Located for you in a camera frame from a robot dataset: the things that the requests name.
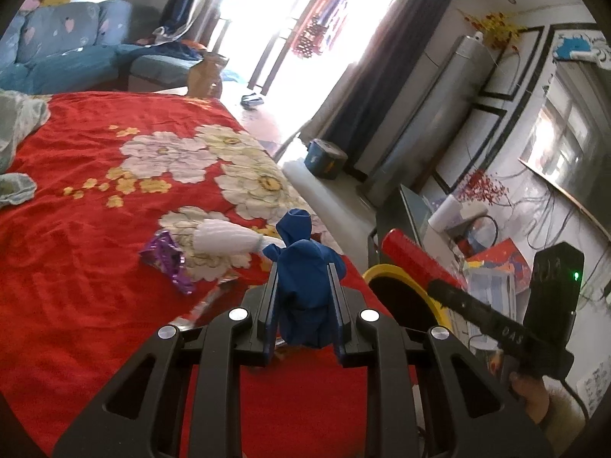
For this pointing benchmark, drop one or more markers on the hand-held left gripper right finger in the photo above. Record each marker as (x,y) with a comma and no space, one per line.
(334,305)

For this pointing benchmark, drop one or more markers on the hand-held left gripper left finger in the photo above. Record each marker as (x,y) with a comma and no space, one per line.
(272,305)

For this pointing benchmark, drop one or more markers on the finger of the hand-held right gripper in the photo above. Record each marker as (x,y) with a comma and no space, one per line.
(468,307)

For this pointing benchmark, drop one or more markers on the blue cloth bundle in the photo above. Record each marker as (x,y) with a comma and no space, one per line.
(305,286)

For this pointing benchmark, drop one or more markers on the yellow black trash bin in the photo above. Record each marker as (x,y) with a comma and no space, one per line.
(405,279)

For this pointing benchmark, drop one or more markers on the red cylinder tube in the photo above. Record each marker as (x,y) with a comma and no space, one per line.
(410,253)

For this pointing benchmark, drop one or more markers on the person's right forearm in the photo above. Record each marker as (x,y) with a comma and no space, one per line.
(563,415)

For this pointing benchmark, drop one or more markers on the person's right hand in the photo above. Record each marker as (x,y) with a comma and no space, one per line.
(525,389)

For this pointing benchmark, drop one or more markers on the red printed box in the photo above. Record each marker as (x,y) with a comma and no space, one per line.
(501,262)

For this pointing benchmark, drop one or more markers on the silver foil wrapper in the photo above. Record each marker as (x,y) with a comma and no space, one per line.
(210,303)

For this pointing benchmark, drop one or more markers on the white rolled cloth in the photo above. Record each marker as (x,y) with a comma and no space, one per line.
(224,238)

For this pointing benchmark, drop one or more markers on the white paper roll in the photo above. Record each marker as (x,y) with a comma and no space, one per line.
(446,214)

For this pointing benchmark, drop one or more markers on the purple foil wrapper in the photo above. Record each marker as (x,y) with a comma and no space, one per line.
(167,257)

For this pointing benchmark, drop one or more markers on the red artificial flowers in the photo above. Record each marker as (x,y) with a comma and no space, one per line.
(482,188)

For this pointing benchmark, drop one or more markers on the blue storage box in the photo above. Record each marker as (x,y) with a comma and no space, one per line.
(324,157)

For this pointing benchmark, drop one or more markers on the flat screen television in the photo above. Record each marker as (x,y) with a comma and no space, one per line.
(573,143)

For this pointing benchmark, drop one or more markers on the red floral blanket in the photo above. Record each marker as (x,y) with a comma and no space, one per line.
(95,296)

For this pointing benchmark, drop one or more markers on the grey standing air conditioner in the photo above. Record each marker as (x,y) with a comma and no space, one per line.
(429,119)

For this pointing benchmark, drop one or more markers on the small blue white object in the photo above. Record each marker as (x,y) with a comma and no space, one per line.
(251,100)

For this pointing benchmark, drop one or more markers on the orange bag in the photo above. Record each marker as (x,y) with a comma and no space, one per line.
(205,76)

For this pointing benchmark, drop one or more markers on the dark curtain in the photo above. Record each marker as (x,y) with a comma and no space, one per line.
(382,57)

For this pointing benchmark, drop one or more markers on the yellow artificial flowers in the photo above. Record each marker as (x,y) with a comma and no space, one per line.
(496,28)

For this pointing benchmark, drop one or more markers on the red hanging decoration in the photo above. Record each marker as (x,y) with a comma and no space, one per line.
(320,24)

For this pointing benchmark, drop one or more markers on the small grey green cloth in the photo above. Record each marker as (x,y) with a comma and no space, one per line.
(14,188)

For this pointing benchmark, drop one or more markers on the blue curtain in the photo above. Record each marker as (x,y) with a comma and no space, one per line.
(191,0)

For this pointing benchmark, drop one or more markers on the blue floral sofa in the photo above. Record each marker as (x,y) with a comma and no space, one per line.
(62,38)

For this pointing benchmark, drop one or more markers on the blue wall decoration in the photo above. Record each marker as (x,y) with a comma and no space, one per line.
(580,47)

